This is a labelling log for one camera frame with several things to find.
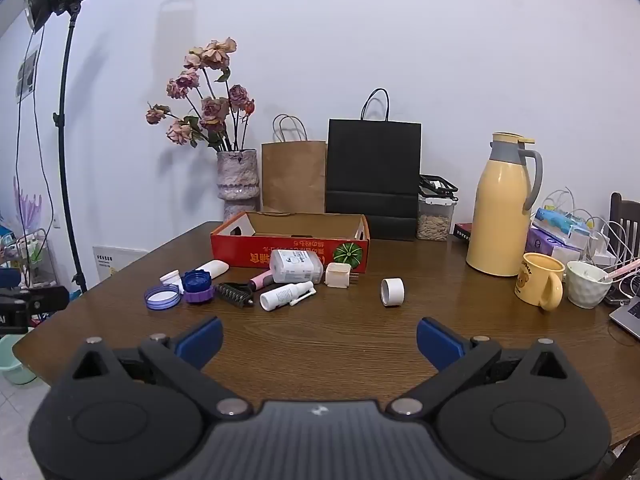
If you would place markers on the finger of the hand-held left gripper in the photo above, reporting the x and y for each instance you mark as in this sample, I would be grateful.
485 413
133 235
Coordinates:
40 299

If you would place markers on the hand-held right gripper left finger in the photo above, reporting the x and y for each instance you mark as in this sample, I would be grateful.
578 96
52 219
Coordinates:
202 341

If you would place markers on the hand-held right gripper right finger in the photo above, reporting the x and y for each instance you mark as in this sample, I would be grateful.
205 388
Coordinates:
439 342

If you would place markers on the white tube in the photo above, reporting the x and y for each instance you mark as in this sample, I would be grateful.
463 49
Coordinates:
212 268

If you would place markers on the white spray bottle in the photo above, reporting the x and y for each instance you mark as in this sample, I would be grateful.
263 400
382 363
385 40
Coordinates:
282 296

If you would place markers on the red cardboard box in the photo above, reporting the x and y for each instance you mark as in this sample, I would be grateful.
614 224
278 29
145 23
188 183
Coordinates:
250 255

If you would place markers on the large white bottle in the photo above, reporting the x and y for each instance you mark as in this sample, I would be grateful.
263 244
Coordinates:
296 266

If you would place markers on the white square charger plug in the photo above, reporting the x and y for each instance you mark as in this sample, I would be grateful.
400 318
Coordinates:
339 276

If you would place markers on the green plastic bucket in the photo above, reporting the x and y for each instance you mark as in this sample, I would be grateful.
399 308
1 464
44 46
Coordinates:
15 360

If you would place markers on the cluttered storage rack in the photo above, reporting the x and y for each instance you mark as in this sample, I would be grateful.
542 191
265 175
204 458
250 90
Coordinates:
30 260

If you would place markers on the clear round purple-rimmed lid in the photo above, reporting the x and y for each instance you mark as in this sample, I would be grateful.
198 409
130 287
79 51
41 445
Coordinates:
162 297

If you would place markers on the blue bottle cap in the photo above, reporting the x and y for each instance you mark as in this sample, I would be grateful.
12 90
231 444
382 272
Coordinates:
197 280

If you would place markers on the white tape roll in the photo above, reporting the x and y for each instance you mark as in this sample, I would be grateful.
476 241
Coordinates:
392 292

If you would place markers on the small white jar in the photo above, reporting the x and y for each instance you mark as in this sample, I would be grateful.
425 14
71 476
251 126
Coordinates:
171 278

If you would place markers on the white panel board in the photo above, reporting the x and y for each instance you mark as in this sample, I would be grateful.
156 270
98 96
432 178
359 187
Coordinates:
117 260

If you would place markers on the purple coral decoration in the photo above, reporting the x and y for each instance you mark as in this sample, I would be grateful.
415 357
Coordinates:
27 205

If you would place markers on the small red box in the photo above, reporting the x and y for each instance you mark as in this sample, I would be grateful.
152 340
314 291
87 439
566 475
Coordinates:
462 232

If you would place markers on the yellow mug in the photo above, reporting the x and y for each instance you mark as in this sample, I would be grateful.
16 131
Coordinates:
535 280

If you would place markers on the clear container with seeds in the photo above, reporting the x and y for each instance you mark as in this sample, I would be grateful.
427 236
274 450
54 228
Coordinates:
435 220

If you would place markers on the black light stand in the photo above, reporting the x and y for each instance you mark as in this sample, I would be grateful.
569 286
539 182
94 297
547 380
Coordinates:
62 160

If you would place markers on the yellow thermos jug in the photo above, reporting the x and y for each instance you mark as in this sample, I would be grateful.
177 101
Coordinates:
497 210

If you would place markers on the purple tissue box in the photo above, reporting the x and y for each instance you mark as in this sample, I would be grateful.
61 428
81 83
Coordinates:
547 245

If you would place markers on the white dimpled cup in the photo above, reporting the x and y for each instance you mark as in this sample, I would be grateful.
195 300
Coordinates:
587 290

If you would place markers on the mottled pink ceramic vase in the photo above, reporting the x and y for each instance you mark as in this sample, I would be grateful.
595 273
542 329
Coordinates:
238 180

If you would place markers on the blue and white packet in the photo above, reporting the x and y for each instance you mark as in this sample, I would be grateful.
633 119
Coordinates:
560 222

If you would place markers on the black paper bag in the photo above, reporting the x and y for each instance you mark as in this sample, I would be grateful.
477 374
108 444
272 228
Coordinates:
372 175

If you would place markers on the dark smartphone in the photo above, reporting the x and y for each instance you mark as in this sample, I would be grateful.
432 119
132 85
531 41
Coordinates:
615 299

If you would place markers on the brown paper bag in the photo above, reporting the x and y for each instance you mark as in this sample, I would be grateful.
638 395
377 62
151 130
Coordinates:
295 180

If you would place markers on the grey laptop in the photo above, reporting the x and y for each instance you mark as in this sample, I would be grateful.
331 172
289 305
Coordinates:
627 317

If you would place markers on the pink plastic stick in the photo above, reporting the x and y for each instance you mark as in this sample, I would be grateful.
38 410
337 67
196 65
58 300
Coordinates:
622 269

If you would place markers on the dark wooden chair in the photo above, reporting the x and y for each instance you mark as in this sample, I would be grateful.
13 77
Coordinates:
622 215

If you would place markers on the dried pink roses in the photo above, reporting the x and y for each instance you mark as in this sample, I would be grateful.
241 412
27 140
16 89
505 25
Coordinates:
212 110

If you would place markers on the wall poster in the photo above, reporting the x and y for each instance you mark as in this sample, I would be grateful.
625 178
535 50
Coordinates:
27 75

